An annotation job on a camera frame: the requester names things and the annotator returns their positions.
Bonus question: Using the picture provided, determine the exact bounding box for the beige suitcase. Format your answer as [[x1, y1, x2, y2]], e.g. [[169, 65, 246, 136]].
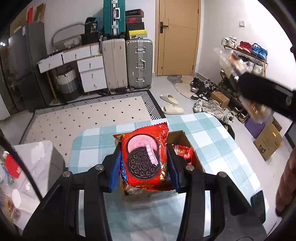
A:
[[102, 39, 128, 90]]

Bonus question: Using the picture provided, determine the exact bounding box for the clear cookie tray pack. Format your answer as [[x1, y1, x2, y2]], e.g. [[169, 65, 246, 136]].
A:
[[214, 48, 273, 123]]

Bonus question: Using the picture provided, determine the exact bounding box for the dark grey refrigerator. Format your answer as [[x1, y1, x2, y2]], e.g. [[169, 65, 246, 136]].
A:
[[9, 23, 54, 112]]

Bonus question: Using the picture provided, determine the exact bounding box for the red Oreo cookie pack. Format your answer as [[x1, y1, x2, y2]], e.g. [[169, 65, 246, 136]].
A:
[[113, 122, 173, 191]]

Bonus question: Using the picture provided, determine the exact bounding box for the white drawer desk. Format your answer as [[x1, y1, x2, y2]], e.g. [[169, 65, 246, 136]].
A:
[[38, 43, 107, 93]]

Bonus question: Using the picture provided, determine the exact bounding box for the person's right hand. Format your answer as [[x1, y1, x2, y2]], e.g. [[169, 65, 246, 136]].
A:
[[275, 148, 296, 217]]

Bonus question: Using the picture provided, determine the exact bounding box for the black phone on table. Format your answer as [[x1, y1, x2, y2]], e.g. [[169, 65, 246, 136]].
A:
[[250, 190, 266, 224]]

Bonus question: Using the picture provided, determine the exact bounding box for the white marble side table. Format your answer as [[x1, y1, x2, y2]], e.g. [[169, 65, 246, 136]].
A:
[[1, 139, 65, 233]]

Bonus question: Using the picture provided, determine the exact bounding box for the beige slipper right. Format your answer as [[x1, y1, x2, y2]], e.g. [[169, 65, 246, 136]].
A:
[[161, 104, 184, 115]]

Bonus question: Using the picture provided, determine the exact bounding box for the wooden door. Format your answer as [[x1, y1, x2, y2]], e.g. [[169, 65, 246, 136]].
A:
[[154, 1, 201, 76]]

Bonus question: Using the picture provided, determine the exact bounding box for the shoe rack with shoes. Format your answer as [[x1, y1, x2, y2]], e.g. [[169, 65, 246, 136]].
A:
[[215, 36, 272, 123]]

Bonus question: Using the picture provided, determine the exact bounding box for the teal plaid tablecloth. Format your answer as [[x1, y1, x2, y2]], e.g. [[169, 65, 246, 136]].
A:
[[69, 113, 261, 240]]

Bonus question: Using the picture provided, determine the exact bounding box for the curved mirror frame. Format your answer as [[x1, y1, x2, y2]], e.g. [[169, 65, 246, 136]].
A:
[[51, 23, 85, 51]]

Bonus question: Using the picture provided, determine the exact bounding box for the small cardboard box on floor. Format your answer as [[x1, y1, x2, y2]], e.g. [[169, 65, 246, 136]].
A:
[[254, 123, 282, 161]]

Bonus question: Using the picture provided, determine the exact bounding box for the woven laundry basket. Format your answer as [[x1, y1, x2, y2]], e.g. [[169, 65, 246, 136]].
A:
[[55, 65, 80, 101]]

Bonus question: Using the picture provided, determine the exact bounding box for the purple bag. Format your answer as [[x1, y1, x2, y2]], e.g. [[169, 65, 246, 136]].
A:
[[244, 118, 265, 138]]

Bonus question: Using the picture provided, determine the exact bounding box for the beige slipper left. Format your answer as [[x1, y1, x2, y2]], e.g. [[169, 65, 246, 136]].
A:
[[159, 94, 179, 105]]

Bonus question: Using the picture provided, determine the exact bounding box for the teal suitcase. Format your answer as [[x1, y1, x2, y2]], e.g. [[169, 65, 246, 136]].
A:
[[103, 0, 126, 38]]

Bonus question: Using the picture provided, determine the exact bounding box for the black cable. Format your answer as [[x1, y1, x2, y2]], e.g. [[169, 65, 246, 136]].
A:
[[0, 129, 43, 202]]

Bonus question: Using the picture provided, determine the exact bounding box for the SF cardboard box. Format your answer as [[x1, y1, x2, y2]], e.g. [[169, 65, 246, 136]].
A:
[[119, 131, 204, 201]]

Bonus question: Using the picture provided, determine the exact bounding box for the red dark snack pack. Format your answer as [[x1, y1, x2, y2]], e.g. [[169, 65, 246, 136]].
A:
[[172, 144, 193, 165]]

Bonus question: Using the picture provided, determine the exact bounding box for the stack of shoe boxes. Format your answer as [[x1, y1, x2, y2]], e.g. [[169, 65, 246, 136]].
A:
[[125, 9, 147, 40]]

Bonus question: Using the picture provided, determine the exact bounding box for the beige slipper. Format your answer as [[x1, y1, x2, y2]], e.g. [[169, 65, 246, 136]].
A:
[[159, 94, 179, 105], [161, 104, 184, 115]]

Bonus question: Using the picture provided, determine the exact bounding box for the door mat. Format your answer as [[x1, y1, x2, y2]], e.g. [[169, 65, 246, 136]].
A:
[[167, 75, 194, 100]]

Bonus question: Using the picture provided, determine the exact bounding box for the red gift bag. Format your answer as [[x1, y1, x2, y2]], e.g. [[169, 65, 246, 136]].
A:
[[5, 154, 22, 179]]

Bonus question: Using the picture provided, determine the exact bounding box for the silver suitcase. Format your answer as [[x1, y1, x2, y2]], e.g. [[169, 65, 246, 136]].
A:
[[125, 38, 153, 91]]

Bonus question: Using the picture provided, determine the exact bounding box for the dotted beige rug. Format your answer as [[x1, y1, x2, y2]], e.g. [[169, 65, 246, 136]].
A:
[[19, 89, 166, 145]]

